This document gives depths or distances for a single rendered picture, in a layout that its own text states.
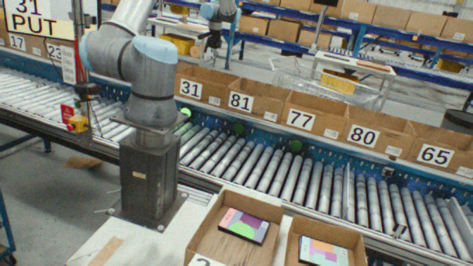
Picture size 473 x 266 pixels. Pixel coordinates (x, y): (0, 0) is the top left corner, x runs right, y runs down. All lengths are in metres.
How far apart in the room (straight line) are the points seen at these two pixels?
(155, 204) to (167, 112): 0.38
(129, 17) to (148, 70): 0.25
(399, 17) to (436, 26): 0.62
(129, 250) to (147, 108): 0.52
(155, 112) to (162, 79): 0.11
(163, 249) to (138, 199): 0.22
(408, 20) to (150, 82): 5.75
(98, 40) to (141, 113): 0.29
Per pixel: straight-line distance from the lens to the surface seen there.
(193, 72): 2.40
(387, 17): 6.36
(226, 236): 1.27
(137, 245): 1.23
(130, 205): 1.32
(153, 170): 1.15
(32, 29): 1.99
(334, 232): 1.36
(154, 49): 1.01
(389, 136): 1.96
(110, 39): 1.14
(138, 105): 1.07
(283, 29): 6.20
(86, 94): 1.74
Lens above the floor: 1.67
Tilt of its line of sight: 27 degrees down
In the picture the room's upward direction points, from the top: 10 degrees clockwise
